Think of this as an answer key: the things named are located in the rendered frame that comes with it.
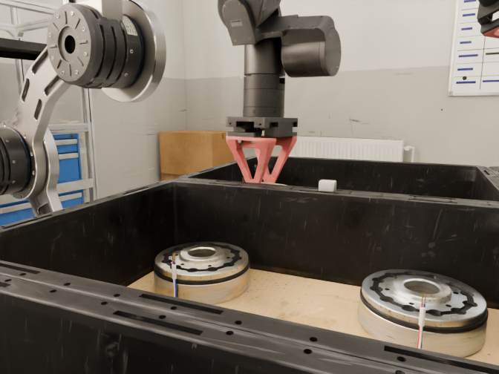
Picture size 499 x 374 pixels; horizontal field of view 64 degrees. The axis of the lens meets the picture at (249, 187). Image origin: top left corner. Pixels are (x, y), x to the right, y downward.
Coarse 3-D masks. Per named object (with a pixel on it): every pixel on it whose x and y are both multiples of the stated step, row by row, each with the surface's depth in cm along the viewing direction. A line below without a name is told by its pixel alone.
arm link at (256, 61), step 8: (264, 40) 52; (272, 40) 52; (280, 40) 52; (248, 48) 53; (256, 48) 52; (264, 48) 52; (272, 48) 52; (280, 48) 53; (248, 56) 53; (256, 56) 52; (264, 56) 52; (272, 56) 52; (280, 56) 53; (248, 64) 53; (256, 64) 52; (264, 64) 52; (272, 64) 52; (280, 64) 53; (248, 72) 53; (256, 72) 53; (264, 72) 52; (272, 72) 52; (280, 72) 53
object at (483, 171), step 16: (304, 160) 75; (320, 160) 74; (336, 160) 73; (352, 160) 71; (368, 160) 71; (192, 176) 55; (496, 176) 55; (352, 192) 44; (368, 192) 44; (496, 192) 47
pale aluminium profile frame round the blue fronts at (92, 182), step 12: (0, 0) 186; (12, 0) 191; (24, 0) 195; (12, 12) 254; (48, 12) 206; (0, 24) 248; (12, 24) 253; (24, 24) 249; (36, 24) 242; (48, 24) 236; (12, 36) 257; (24, 60) 262; (24, 72) 263; (84, 96) 229; (84, 108) 231; (84, 120) 233; (96, 156) 238; (96, 168) 239; (84, 180) 231; (96, 180) 240; (60, 192) 219; (96, 192) 242; (0, 204) 194
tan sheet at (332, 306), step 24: (144, 288) 43; (264, 288) 43; (288, 288) 43; (312, 288) 43; (336, 288) 43; (360, 288) 43; (264, 312) 38; (288, 312) 38; (312, 312) 38; (336, 312) 38; (480, 360) 31
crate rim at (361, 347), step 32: (128, 192) 44; (256, 192) 47; (288, 192) 45; (320, 192) 44; (32, 224) 33; (64, 288) 21; (96, 288) 21; (128, 288) 21; (224, 320) 18; (256, 320) 18; (352, 352) 15; (384, 352) 15; (416, 352) 15
